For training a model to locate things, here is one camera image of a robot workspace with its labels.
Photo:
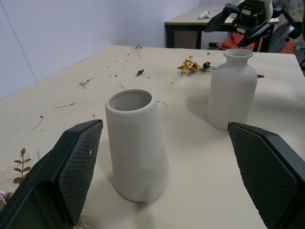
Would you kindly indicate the wooden desk with black frame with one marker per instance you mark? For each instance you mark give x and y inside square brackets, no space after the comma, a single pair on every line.
[190,20]

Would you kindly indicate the orange chair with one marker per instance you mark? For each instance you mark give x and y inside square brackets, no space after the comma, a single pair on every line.
[230,42]

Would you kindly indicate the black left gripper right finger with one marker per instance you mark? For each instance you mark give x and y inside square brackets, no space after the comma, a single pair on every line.
[274,181]

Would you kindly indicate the white handheld controller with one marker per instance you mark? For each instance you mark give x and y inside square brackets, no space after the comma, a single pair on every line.
[204,15]

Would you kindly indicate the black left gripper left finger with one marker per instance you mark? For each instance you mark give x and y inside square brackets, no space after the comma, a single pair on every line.
[47,186]

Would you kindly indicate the beige dried baby's-breath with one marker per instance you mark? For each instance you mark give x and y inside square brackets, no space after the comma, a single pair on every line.
[83,215]

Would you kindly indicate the white bottle-shaped ceramic vase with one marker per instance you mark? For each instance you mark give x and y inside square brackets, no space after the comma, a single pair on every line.
[232,95]

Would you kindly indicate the small brown dried sprig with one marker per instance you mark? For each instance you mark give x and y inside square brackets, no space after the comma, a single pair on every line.
[84,83]

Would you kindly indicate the beige dried twig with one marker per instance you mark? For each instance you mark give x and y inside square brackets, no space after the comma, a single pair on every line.
[137,48]

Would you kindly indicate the white conical ceramic vase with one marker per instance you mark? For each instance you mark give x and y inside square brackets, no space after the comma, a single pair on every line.
[137,148]

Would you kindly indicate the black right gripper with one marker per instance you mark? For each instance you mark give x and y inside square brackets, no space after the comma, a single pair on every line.
[249,16]

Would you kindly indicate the thin brown dried stem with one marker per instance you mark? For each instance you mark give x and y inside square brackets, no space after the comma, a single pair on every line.
[38,122]
[65,105]

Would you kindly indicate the yellow dried flower bunch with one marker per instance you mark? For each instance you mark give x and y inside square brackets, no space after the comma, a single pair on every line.
[189,66]

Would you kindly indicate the brown leafy dried sprig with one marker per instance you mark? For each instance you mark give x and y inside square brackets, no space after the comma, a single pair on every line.
[22,164]

